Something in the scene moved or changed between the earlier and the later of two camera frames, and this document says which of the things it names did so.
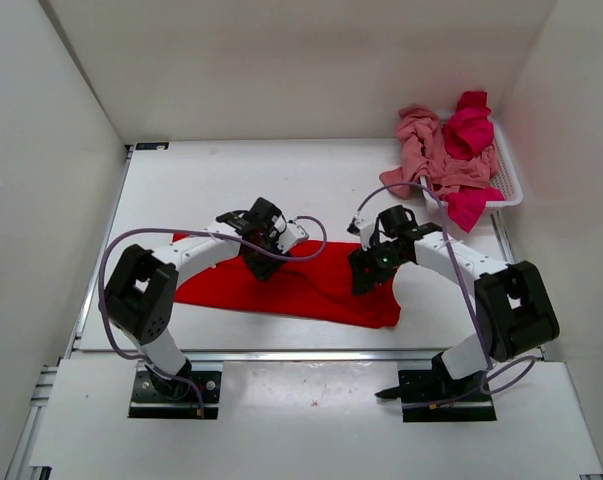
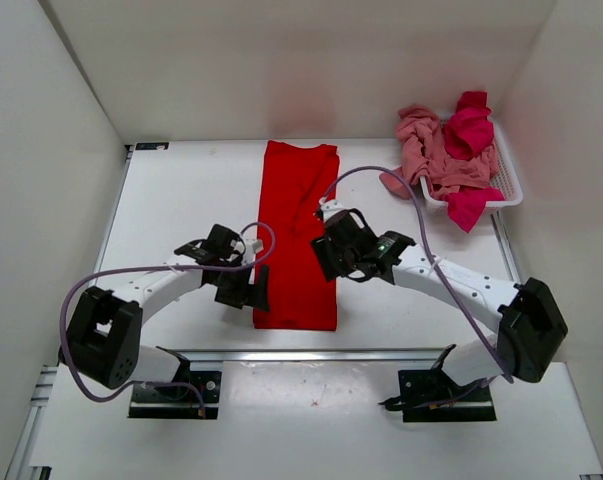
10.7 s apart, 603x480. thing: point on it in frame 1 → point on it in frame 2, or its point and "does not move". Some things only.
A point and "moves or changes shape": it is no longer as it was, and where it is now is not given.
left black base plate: x=175 y=398 does not move
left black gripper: x=263 y=272 → x=257 y=294
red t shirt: x=314 y=283 moves or changes shape
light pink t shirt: x=425 y=155 does not move
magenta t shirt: x=470 y=132 does not move
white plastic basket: x=504 y=176 does not move
